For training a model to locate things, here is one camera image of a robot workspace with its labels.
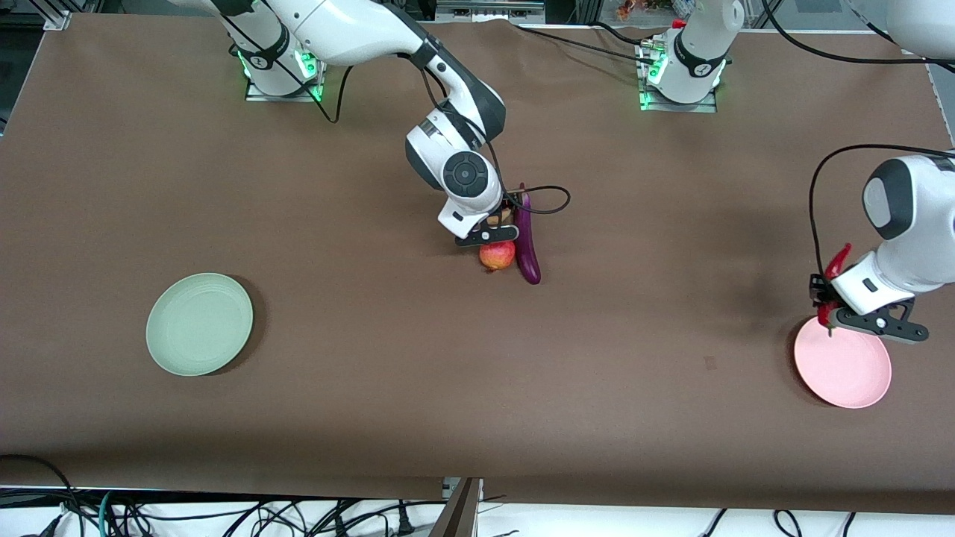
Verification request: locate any light green plate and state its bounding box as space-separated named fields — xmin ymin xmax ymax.
xmin=145 ymin=272 xmax=254 ymax=377

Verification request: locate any pink plate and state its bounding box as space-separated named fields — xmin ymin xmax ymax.
xmin=793 ymin=313 xmax=893 ymax=410

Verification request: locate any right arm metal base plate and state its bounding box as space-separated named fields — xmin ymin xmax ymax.
xmin=244 ymin=45 xmax=324 ymax=104

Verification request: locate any black looped floor cable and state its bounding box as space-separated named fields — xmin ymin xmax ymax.
xmin=0 ymin=454 xmax=85 ymax=537

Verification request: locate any grey metal box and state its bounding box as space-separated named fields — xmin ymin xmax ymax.
xmin=435 ymin=0 xmax=547 ymax=24

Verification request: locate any aluminium frame corner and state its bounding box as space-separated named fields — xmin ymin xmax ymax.
xmin=41 ymin=0 xmax=76 ymax=31

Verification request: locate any slanted aluminium bar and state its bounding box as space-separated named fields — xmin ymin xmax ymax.
xmin=745 ymin=0 xmax=786 ymax=31

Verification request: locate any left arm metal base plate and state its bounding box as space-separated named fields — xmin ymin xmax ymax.
xmin=637 ymin=41 xmax=719 ymax=115

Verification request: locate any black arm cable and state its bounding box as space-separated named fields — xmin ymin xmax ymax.
xmin=215 ymin=11 xmax=572 ymax=217
xmin=760 ymin=0 xmax=955 ymax=284

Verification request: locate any red chili pepper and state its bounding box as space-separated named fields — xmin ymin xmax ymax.
xmin=816 ymin=242 xmax=854 ymax=336

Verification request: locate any short black tabletop cable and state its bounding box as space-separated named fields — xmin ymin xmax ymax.
xmin=589 ymin=20 xmax=659 ymax=48

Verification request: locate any purple eggplant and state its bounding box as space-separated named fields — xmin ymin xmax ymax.
xmin=512 ymin=182 xmax=542 ymax=286

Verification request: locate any colourful toy pile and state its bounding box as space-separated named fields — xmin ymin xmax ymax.
xmin=615 ymin=0 xmax=677 ymax=22

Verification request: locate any brown table cover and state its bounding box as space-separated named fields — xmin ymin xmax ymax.
xmin=0 ymin=13 xmax=955 ymax=515

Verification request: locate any long black tabletop cable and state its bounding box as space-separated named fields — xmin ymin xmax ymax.
xmin=515 ymin=24 xmax=657 ymax=65

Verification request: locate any red pomegranate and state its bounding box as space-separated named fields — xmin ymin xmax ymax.
xmin=477 ymin=239 xmax=517 ymax=274

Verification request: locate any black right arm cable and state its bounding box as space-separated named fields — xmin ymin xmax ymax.
xmin=215 ymin=11 xmax=572 ymax=217

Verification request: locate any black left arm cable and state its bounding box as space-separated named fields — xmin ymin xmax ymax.
xmin=760 ymin=0 xmax=955 ymax=284

